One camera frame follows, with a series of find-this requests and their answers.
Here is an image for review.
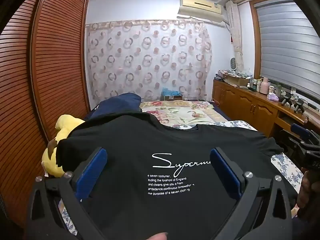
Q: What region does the navy blue folded cloth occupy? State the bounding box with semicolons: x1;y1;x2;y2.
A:
84;93;142;123

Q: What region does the open cardboard box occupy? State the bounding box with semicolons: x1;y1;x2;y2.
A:
225;75;250;87

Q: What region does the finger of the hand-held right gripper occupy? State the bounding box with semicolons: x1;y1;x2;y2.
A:
290;123;320;143

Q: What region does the pink thermos bottle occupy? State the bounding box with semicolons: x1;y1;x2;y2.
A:
260;77;270;95

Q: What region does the cream wall air conditioner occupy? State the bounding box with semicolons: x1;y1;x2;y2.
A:
177;0;224;22

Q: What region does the black gadget with stand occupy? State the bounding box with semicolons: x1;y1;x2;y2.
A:
280;92;293;107
292;97;307;113

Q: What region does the person's right hand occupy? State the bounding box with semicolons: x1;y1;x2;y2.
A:
296;170;320;210

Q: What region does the wooden window frame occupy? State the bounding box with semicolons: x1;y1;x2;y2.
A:
249;0;320;105

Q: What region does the yellow plush toy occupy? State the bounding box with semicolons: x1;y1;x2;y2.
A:
41;114;85;178

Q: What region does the wooden side cabinet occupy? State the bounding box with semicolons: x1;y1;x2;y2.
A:
212;79;320;140

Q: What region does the sheer ring-patterned curtain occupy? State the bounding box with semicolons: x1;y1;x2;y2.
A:
85;20;213;102

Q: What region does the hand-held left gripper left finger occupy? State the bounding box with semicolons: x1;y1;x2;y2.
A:
25;147;108;240

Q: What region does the tied cream window curtain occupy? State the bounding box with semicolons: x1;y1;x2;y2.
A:
225;0;245;73

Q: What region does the black printed t-shirt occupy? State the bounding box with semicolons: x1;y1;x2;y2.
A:
56;112;284;240

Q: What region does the cardboard box with blue contents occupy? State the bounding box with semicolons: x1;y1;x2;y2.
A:
161;87;184;102

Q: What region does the blue floral white blanket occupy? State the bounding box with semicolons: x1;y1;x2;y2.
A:
59;120;304;237

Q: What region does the brown slatted wooden wardrobe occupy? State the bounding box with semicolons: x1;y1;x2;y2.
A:
0;0;90;230

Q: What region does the pink floral cream blanket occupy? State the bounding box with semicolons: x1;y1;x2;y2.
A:
139;100;234;130

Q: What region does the pink floral beige bedspread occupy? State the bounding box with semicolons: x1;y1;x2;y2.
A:
209;101;235;122

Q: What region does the person's left hand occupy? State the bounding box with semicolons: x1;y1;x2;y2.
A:
146;232;168;240

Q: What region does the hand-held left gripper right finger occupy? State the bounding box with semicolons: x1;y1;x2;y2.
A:
209;147;293;240

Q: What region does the pile of magazines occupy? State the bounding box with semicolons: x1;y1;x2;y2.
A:
216;69;233;80

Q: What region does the grey striped window blind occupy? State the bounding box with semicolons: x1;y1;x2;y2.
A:
255;0;320;100

